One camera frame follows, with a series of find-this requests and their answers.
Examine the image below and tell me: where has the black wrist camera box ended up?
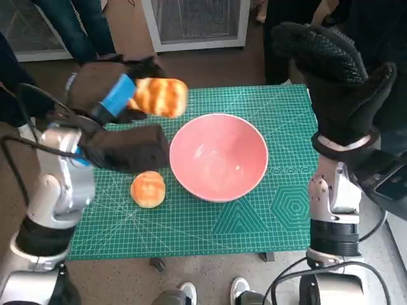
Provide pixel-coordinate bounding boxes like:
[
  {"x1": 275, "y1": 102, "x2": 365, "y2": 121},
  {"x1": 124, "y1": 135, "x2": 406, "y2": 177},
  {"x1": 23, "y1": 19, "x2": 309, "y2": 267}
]
[
  {"x1": 352, "y1": 152, "x2": 407, "y2": 220},
  {"x1": 78, "y1": 124, "x2": 169, "y2": 174}
]

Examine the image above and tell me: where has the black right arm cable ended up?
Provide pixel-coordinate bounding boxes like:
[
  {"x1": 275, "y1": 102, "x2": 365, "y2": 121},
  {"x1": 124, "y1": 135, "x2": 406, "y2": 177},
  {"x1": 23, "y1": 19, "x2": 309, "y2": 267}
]
[
  {"x1": 262, "y1": 257, "x2": 392, "y2": 305},
  {"x1": 357, "y1": 209, "x2": 389, "y2": 242}
]

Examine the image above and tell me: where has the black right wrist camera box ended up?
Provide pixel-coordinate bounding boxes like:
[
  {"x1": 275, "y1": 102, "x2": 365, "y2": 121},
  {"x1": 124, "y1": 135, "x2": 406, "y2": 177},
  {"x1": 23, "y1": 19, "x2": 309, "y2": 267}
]
[{"x1": 352, "y1": 152, "x2": 407, "y2": 220}]

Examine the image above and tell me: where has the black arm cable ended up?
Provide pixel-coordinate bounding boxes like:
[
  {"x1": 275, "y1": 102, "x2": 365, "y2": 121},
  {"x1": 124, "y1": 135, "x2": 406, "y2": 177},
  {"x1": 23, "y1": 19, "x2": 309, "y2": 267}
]
[
  {"x1": 357, "y1": 209, "x2": 389, "y2": 242},
  {"x1": 1, "y1": 135, "x2": 83, "y2": 204},
  {"x1": 262, "y1": 257, "x2": 392, "y2": 305},
  {"x1": 17, "y1": 82, "x2": 106, "y2": 133}
]

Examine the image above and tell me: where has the pink bowl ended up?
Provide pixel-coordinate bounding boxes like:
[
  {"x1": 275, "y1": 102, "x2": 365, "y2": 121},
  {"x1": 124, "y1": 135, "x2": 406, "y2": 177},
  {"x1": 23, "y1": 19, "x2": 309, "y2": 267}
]
[{"x1": 169, "y1": 113, "x2": 270, "y2": 203}]

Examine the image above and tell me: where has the white framed mesh cabinet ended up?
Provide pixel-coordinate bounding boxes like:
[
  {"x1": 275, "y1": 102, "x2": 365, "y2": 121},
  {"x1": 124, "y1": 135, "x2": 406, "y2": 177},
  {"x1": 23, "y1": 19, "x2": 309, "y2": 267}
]
[
  {"x1": 0, "y1": 0, "x2": 74, "y2": 63},
  {"x1": 141, "y1": 0, "x2": 251, "y2": 53}
]

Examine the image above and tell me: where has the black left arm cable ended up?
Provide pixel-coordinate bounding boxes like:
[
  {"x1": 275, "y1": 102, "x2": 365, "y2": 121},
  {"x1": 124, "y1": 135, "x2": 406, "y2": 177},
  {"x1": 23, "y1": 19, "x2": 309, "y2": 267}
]
[
  {"x1": 17, "y1": 82, "x2": 106, "y2": 133},
  {"x1": 1, "y1": 135, "x2": 83, "y2": 204}
]

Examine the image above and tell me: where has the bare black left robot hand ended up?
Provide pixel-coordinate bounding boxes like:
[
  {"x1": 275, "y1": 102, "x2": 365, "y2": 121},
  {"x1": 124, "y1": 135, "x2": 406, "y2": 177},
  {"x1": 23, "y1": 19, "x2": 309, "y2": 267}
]
[{"x1": 66, "y1": 53, "x2": 170, "y2": 125}]

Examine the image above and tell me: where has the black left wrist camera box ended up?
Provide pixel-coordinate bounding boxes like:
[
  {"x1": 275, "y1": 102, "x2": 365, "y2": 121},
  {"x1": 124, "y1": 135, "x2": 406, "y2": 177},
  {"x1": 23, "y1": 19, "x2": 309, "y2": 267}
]
[{"x1": 78, "y1": 124, "x2": 169, "y2": 174}]

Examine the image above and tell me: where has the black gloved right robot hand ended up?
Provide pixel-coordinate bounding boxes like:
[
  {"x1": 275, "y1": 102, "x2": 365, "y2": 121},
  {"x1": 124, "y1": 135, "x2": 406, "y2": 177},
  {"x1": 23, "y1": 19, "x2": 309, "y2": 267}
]
[{"x1": 271, "y1": 21, "x2": 398, "y2": 148}]

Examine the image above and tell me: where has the white shoe with grey leg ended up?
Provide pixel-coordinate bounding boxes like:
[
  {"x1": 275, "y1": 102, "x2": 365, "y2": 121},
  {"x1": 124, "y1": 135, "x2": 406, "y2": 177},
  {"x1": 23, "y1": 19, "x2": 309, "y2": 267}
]
[
  {"x1": 230, "y1": 276, "x2": 271, "y2": 305},
  {"x1": 152, "y1": 281, "x2": 198, "y2": 305}
]

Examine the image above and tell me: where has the round toy bread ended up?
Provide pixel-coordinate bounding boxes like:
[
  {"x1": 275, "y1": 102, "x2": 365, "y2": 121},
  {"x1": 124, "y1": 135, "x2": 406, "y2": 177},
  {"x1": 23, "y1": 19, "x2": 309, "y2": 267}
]
[{"x1": 130, "y1": 170, "x2": 167, "y2": 209}]

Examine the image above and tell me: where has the long striped toy bread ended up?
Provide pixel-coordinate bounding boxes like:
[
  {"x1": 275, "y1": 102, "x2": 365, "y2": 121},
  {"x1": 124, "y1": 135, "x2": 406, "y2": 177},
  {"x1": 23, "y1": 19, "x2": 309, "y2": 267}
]
[{"x1": 127, "y1": 77, "x2": 188, "y2": 120}]

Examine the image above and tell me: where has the green cutting mat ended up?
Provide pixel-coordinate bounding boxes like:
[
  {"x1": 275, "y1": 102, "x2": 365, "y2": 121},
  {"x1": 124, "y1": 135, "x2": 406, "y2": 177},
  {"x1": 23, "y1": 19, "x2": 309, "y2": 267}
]
[{"x1": 66, "y1": 84, "x2": 320, "y2": 262}]

